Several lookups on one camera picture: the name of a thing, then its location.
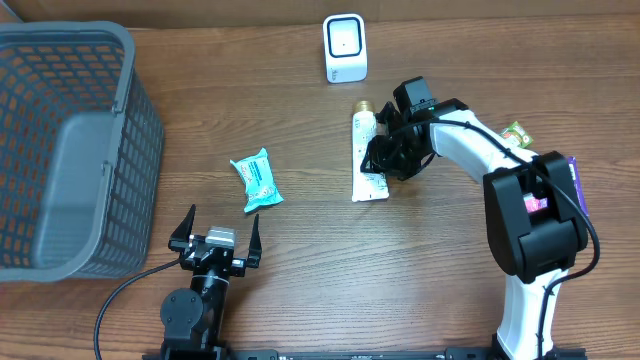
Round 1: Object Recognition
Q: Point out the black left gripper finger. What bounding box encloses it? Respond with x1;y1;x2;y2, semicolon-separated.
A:
169;204;196;243
246;214;262;268

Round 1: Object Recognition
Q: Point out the white bamboo print tube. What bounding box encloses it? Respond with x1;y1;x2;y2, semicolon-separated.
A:
352;100;389;202

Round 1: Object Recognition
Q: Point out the teal plastic packet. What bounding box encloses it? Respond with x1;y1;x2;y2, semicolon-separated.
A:
230;148;284;214

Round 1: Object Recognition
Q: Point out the green yellow snack pouch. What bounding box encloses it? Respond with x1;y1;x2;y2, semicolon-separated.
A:
500;121;533;149

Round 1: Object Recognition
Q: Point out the purple sanitary pad pack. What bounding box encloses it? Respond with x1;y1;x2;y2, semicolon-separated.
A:
523;156;589;216

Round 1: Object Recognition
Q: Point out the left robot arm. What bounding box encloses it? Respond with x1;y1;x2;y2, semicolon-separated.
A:
160;206;262;359

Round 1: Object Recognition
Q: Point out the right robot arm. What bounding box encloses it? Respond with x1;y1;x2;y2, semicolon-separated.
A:
354;77;593;359

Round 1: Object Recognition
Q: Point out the white barcode scanner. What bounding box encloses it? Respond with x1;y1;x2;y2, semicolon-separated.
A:
322;13;368;84

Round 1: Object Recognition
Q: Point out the grey plastic mesh basket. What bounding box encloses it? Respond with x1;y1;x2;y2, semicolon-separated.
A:
1;21;165;282

